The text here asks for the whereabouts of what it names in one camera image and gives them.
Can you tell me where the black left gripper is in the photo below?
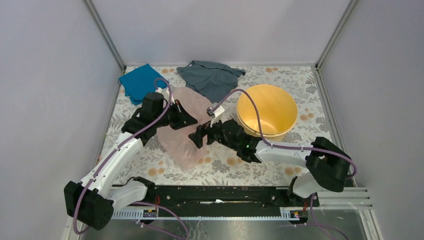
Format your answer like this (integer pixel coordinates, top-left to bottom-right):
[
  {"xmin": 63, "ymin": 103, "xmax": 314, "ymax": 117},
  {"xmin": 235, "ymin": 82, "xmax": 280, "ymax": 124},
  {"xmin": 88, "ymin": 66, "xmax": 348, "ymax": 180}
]
[{"xmin": 154, "ymin": 99, "xmax": 198, "ymax": 130}]

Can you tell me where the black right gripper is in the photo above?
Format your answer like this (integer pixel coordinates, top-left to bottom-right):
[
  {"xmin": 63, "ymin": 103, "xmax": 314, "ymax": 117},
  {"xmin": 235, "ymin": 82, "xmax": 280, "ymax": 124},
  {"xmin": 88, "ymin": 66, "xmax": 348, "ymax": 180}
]
[{"xmin": 188, "ymin": 114, "xmax": 239, "ymax": 152}]

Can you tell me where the pink plastic trash bag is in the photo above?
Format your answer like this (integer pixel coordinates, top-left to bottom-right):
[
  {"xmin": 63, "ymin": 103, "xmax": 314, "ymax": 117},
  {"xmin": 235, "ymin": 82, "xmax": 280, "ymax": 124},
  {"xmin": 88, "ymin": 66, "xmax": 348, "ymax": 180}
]
[{"xmin": 157, "ymin": 87, "xmax": 212, "ymax": 169}]

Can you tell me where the yellow plastic trash bin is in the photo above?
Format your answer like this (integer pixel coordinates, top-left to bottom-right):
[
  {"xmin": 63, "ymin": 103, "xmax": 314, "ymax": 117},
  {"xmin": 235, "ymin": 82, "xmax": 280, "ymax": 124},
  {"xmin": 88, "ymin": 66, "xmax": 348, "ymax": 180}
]
[{"xmin": 236, "ymin": 84, "xmax": 298, "ymax": 142}]

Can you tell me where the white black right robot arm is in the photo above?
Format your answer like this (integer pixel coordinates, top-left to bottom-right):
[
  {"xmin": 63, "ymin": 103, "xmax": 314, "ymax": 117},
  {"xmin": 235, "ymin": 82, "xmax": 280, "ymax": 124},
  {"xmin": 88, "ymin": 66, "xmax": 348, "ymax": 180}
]
[{"xmin": 188, "ymin": 120, "xmax": 352, "ymax": 206}]

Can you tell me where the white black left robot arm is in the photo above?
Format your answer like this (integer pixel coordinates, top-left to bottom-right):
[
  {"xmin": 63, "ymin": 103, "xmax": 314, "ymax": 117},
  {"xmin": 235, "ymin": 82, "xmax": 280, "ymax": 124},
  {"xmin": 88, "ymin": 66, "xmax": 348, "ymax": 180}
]
[{"xmin": 64, "ymin": 92, "xmax": 198, "ymax": 230}]

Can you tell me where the floral patterned table cloth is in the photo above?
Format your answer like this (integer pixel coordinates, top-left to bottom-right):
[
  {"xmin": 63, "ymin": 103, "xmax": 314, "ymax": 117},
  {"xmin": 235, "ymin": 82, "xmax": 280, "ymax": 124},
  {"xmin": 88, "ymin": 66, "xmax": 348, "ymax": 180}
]
[{"xmin": 92, "ymin": 64, "xmax": 345, "ymax": 187}]

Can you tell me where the grey-green crumpled cloth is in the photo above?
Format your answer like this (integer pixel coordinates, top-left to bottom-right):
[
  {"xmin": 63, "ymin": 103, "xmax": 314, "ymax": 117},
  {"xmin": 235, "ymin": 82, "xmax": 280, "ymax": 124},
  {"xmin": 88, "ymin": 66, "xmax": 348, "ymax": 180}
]
[{"xmin": 176, "ymin": 60, "xmax": 246, "ymax": 103}]

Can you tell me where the blue folded cloth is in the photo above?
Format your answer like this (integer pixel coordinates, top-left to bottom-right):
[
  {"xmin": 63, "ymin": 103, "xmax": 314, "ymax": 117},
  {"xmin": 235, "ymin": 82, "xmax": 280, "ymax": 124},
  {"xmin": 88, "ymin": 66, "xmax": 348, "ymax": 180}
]
[{"xmin": 119, "ymin": 64, "xmax": 167, "ymax": 106}]

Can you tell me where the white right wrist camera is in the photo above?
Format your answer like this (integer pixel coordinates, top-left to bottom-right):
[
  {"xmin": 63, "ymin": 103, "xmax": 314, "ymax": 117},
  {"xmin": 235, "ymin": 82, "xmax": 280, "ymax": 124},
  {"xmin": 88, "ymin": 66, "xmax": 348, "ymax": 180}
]
[{"xmin": 206, "ymin": 104, "xmax": 225, "ymax": 127}]

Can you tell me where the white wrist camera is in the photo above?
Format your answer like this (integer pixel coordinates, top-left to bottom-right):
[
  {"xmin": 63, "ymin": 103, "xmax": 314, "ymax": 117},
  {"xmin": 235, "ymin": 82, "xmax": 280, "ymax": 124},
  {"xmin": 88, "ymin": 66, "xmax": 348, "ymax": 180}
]
[
  {"xmin": 155, "ymin": 87, "xmax": 176, "ymax": 105},
  {"xmin": 206, "ymin": 104, "xmax": 225, "ymax": 127}
]

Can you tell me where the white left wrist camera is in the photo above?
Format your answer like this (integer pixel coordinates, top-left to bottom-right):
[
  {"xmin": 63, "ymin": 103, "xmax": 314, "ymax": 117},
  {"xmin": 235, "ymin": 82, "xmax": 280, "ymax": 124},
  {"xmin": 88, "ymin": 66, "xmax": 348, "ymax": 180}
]
[{"xmin": 155, "ymin": 87, "xmax": 176, "ymax": 105}]

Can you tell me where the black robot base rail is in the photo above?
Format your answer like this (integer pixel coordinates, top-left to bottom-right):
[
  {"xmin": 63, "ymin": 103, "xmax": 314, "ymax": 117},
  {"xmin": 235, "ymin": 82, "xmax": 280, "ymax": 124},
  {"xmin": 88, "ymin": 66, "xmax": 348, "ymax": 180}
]
[{"xmin": 143, "ymin": 185, "xmax": 320, "ymax": 218}]

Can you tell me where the aluminium frame post left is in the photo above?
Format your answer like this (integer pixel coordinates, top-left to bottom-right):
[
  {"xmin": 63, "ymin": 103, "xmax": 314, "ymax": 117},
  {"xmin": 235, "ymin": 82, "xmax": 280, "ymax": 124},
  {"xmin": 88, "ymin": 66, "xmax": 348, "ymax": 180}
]
[{"xmin": 82, "ymin": 0, "xmax": 127, "ymax": 72}]

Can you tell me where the aluminium frame post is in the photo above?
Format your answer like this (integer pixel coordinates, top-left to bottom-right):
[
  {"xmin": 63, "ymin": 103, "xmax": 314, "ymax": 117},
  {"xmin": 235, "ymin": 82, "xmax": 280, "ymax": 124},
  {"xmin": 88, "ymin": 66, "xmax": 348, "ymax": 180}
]
[
  {"xmin": 315, "ymin": 0, "xmax": 360, "ymax": 69},
  {"xmin": 82, "ymin": 0, "xmax": 127, "ymax": 72}
]

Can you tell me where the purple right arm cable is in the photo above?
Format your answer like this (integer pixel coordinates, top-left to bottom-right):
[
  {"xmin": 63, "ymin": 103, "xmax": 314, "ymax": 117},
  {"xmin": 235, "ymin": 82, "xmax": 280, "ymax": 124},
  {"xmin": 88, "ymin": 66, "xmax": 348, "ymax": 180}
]
[{"xmin": 211, "ymin": 88, "xmax": 359, "ymax": 240}]

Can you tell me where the aluminium frame post right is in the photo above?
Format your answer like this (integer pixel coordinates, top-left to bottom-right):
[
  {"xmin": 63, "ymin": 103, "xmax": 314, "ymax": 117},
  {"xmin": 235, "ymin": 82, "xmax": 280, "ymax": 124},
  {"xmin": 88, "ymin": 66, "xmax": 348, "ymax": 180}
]
[{"xmin": 315, "ymin": 0, "xmax": 360, "ymax": 69}]

